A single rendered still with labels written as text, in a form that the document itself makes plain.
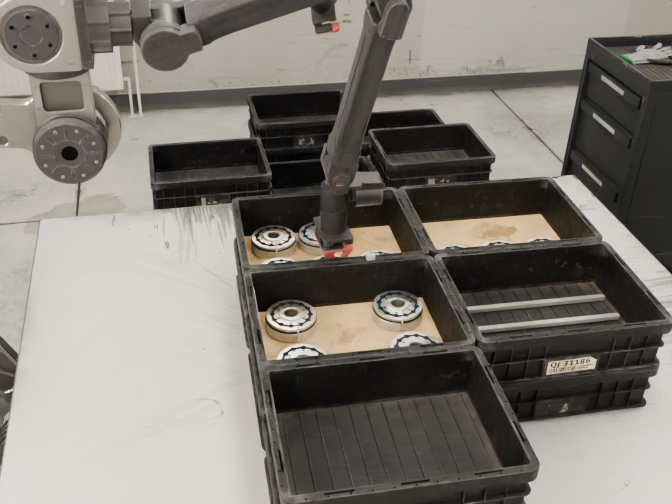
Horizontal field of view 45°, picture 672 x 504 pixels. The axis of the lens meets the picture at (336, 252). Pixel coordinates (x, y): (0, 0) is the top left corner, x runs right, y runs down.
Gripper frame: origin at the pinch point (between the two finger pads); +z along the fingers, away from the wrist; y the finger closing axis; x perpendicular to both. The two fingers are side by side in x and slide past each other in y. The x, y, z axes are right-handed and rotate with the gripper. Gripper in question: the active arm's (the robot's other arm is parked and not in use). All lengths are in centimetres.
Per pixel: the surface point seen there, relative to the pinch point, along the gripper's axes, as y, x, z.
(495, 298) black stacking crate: -14.9, -33.1, 4.2
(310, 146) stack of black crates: 134, -28, 39
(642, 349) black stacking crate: -41, -51, 0
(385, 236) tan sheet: 14.1, -17.3, 4.3
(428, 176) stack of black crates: 93, -61, 34
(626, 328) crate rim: -41, -46, -6
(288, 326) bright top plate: -18.1, 13.6, 1.3
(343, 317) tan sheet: -14.2, 1.1, 4.1
